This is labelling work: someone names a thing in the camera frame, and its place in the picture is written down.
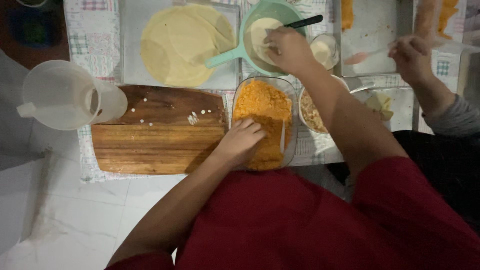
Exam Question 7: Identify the person's left hand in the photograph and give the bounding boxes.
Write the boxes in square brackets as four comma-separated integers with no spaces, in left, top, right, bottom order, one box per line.
[214,118,268,168]

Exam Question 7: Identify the person's right hand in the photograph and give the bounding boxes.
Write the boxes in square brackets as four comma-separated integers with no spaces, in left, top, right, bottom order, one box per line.
[263,26,317,76]

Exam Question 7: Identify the white batter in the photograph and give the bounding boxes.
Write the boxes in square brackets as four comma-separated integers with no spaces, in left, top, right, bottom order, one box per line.
[249,17,286,66]

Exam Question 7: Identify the orange breadcrumbs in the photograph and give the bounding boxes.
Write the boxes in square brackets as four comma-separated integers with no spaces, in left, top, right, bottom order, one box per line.
[233,79,292,171]

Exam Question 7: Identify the rectangular glass dish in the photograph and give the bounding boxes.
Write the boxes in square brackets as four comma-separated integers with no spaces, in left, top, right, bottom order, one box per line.
[231,76,299,172]

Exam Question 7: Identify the small glass bowl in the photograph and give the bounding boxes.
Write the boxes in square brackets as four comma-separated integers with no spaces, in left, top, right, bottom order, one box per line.
[310,33,341,71]

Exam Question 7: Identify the white round bowl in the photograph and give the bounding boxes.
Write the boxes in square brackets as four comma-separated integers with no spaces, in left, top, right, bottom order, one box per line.
[298,75,350,134]

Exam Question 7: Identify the brown crumbly filling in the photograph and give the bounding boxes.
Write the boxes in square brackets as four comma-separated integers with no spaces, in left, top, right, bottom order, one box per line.
[300,89,328,133]

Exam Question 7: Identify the orange breaded roll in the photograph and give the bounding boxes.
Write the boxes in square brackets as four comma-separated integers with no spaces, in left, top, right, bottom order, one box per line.
[438,0,460,40]
[340,0,355,32]

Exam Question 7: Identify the pink spoon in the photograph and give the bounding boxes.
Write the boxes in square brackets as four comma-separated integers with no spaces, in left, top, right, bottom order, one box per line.
[344,39,398,65]

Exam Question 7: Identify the stack of pale round wrappers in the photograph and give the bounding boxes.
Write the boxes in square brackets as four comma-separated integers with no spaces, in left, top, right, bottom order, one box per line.
[140,4,237,88]

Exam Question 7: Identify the large metal tray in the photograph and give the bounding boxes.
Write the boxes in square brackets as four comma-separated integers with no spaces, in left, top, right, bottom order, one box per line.
[334,0,413,77]

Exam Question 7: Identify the wooden cutting board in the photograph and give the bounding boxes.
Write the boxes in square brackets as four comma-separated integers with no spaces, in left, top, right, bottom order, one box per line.
[91,85,229,175]

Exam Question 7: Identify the red shirt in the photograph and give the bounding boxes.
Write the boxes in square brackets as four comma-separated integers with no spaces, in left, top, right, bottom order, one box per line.
[105,157,480,270]

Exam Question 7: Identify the pale dough pieces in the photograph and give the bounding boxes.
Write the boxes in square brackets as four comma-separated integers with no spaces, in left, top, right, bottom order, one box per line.
[365,94,394,121]

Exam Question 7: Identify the metal tray under wrappers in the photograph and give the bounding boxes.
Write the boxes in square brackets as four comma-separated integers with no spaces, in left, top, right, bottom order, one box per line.
[119,0,241,91]

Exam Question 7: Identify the metal tray with dough pieces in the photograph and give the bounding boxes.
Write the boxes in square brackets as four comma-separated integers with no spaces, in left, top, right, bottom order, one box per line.
[350,87,417,132]

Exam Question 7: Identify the patchwork checked cloth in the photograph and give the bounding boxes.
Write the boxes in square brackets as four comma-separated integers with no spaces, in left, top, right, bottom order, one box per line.
[63,0,466,184]

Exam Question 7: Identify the translucent plastic measuring jug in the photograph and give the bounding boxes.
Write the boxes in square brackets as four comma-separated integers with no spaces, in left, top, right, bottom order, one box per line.
[16,60,128,131]

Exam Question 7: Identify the dark patterned rug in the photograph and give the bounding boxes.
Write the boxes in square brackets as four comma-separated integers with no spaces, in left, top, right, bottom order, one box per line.
[0,0,70,70]

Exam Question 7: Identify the black utensil handle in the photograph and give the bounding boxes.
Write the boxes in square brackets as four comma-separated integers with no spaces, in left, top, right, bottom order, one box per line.
[284,14,324,29]

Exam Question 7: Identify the teal handled plastic bowl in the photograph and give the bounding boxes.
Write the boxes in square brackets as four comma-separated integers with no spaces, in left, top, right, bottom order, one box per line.
[205,0,309,77]

